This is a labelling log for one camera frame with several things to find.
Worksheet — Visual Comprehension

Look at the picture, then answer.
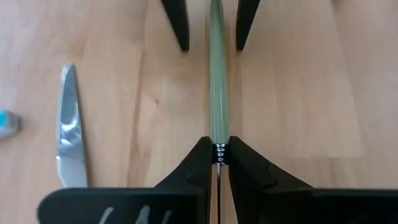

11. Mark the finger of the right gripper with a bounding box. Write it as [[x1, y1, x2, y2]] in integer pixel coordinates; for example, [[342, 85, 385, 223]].
[[160, 0, 191, 53], [235, 0, 262, 52]]

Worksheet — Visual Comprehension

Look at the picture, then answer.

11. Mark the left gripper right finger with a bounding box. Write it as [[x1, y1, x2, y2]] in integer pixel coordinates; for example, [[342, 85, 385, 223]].
[[228, 136, 314, 191]]

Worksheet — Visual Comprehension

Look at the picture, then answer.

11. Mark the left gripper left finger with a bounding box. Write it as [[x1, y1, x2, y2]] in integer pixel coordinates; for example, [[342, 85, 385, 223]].
[[154, 136, 216, 191]]

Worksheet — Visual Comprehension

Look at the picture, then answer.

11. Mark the green handled knife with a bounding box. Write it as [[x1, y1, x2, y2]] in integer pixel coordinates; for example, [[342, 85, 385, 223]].
[[208, 0, 231, 224]]

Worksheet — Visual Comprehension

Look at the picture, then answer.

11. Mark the silver knife blade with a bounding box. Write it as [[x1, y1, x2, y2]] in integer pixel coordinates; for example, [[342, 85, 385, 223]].
[[55, 64, 89, 189]]

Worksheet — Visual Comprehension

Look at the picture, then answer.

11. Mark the teal patterned handle utensil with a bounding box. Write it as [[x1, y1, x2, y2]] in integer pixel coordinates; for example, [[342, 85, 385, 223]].
[[0, 110, 22, 141]]

